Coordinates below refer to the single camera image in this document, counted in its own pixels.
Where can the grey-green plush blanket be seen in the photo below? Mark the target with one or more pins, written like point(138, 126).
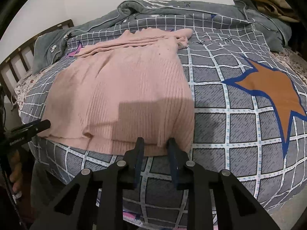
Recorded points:
point(50, 47)

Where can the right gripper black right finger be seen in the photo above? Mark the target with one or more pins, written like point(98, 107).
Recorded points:
point(235, 206)

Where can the person's left hand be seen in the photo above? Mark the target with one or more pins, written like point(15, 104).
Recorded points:
point(16, 168)

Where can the brown clothes pile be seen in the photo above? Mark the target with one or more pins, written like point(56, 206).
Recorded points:
point(277, 8)

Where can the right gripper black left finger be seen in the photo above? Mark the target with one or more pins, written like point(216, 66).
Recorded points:
point(95, 198)

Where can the dark wooden headboard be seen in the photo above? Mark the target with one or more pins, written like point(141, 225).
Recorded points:
point(19, 62)

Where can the pink knit sweater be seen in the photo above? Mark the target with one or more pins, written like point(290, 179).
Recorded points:
point(120, 90)

